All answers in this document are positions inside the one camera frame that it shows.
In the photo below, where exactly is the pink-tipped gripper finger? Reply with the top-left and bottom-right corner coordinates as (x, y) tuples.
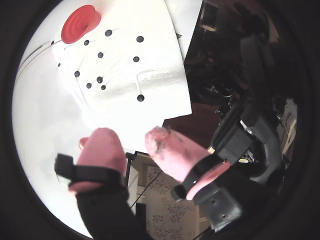
(144, 126), (243, 231)
(54, 127), (153, 240)

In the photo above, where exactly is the dotted white rug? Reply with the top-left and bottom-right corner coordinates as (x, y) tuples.
(144, 163), (208, 240)

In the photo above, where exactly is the red collapsible cup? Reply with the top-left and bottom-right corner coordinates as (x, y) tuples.
(61, 4), (102, 45)

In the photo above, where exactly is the grey vent panel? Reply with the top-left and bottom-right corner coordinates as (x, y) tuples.
(199, 1), (219, 33)

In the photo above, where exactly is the white foam board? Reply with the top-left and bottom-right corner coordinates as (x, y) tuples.
(53, 0), (193, 153)

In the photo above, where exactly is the white paper sheet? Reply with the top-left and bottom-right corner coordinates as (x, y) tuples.
(164, 0), (204, 61)

